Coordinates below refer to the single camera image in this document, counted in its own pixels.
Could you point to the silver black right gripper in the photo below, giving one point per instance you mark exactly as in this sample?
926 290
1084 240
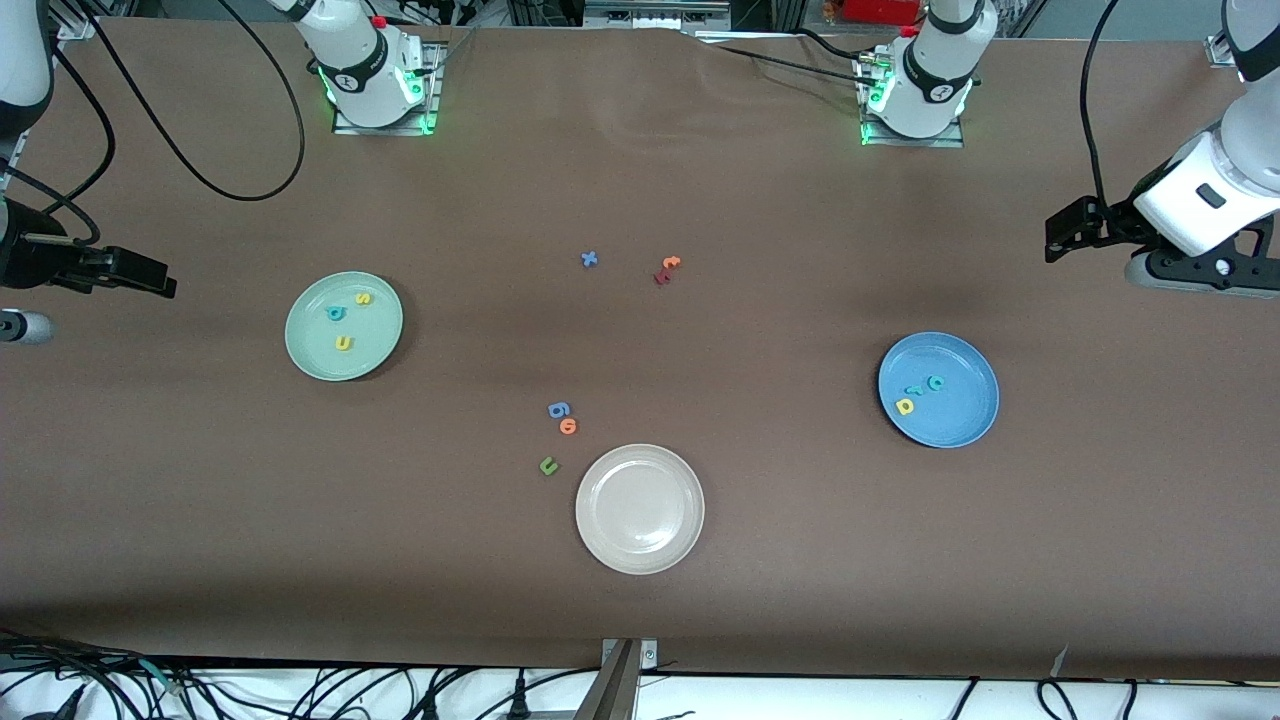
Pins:
28 262

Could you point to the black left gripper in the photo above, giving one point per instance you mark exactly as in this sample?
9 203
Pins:
1113 224

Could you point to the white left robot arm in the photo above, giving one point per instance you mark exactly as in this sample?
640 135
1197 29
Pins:
930 80

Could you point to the blue plate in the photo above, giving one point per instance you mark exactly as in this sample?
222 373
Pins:
960 410

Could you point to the green plate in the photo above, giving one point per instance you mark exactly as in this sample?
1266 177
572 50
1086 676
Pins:
375 335

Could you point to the red box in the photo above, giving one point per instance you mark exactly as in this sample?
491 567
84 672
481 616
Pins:
880 10

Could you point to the brown table cover sheet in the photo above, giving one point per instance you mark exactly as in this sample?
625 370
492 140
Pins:
640 180

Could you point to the grey equipment box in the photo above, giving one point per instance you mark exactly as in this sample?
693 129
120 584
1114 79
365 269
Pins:
655 12

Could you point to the beige plate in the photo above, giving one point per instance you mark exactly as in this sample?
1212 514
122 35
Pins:
640 510

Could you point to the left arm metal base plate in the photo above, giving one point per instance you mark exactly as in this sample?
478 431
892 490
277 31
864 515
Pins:
915 142

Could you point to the aluminium frame corner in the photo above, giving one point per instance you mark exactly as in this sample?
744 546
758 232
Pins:
1218 50
78 25

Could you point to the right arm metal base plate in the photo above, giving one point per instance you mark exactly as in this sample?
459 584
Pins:
432 100

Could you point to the small metal bracket plate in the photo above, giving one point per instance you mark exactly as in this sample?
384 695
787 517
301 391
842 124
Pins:
650 655

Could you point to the aluminium profile post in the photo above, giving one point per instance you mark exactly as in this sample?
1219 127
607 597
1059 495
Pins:
610 690

